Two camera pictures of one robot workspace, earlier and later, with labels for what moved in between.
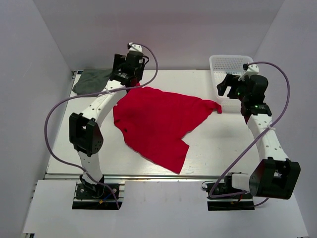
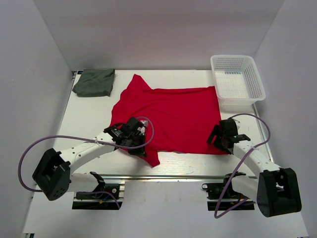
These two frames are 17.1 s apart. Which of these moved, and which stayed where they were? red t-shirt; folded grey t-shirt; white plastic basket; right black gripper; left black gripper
Moved: red t-shirt; right black gripper; left black gripper
Stayed: folded grey t-shirt; white plastic basket
